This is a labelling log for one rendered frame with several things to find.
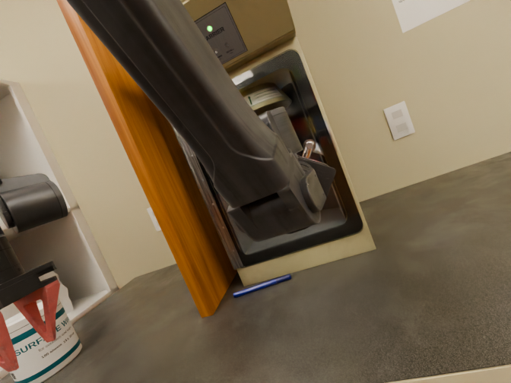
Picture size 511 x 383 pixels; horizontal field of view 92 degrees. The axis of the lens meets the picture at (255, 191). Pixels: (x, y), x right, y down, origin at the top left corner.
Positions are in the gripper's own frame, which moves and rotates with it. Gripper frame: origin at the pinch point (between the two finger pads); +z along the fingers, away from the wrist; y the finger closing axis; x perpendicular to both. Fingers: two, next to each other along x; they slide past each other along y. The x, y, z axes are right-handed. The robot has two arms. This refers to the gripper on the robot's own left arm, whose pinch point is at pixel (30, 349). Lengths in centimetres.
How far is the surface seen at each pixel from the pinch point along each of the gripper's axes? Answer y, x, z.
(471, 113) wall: 75, -94, 2
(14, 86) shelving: 75, 68, -86
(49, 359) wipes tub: 17.2, 29.1, 12.0
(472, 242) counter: 25, -61, 16
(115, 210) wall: 77, 51, -16
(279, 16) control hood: 28, -45, -33
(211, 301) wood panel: 25.7, -9.5, 13.7
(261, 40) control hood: 30, -40, -32
